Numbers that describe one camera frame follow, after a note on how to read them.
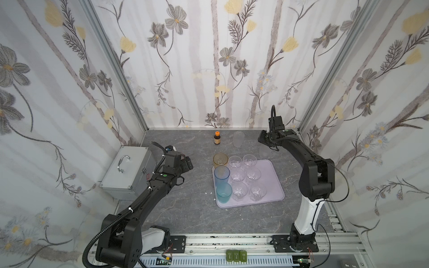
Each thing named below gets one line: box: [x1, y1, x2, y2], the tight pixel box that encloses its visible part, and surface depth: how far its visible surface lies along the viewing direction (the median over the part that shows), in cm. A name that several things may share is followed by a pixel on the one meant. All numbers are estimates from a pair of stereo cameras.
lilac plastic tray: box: [211, 159, 285, 209], surface depth 93 cm
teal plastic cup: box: [216, 182, 233, 204], surface depth 88 cm
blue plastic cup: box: [213, 165, 231, 189], surface depth 84 cm
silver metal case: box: [99, 146, 156, 201], surface depth 83 cm
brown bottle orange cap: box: [213, 130, 222, 145], surface depth 110 cm
